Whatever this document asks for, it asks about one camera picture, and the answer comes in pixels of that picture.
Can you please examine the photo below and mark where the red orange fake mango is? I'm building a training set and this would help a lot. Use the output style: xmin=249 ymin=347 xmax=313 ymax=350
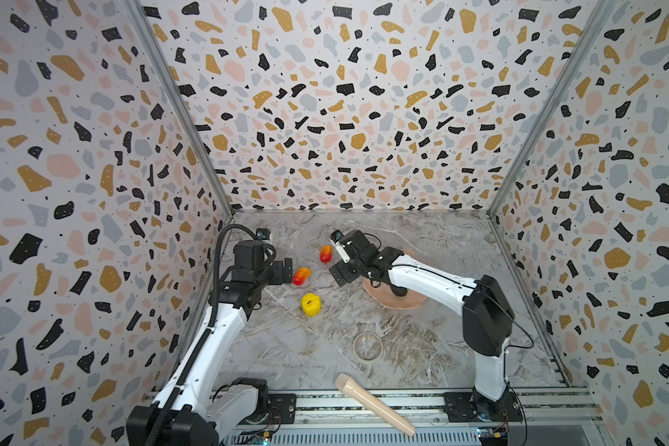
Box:
xmin=292 ymin=267 xmax=311 ymax=286

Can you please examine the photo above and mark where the red yellow fake mango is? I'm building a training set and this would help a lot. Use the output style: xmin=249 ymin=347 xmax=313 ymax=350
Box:
xmin=320 ymin=245 xmax=334 ymax=264

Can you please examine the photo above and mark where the yellow fake bell pepper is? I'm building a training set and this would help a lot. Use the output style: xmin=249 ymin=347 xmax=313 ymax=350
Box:
xmin=301 ymin=293 xmax=321 ymax=317

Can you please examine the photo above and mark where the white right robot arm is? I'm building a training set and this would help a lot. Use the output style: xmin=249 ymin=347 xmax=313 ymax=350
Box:
xmin=329 ymin=230 xmax=522 ymax=423

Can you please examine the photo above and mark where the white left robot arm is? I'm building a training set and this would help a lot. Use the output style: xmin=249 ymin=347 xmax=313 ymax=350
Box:
xmin=126 ymin=224 xmax=294 ymax=445

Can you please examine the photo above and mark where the pink fruit bowl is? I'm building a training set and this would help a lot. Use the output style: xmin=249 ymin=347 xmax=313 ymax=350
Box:
xmin=362 ymin=278 xmax=427 ymax=310

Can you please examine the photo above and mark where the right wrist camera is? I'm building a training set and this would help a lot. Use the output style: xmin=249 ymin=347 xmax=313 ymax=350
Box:
xmin=330 ymin=230 xmax=350 ymax=263

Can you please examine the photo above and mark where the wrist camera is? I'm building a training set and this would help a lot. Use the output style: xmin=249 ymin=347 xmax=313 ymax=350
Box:
xmin=330 ymin=230 xmax=350 ymax=263
xmin=256 ymin=228 xmax=271 ymax=243

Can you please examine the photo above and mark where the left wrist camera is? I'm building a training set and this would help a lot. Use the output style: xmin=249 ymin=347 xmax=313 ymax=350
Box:
xmin=256 ymin=228 xmax=271 ymax=243

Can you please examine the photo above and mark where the beige cylindrical handle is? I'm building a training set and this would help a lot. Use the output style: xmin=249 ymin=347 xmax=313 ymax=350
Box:
xmin=336 ymin=373 xmax=416 ymax=438

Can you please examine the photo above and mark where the metal base rail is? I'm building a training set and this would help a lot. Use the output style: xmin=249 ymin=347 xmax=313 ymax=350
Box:
xmin=220 ymin=388 xmax=613 ymax=445

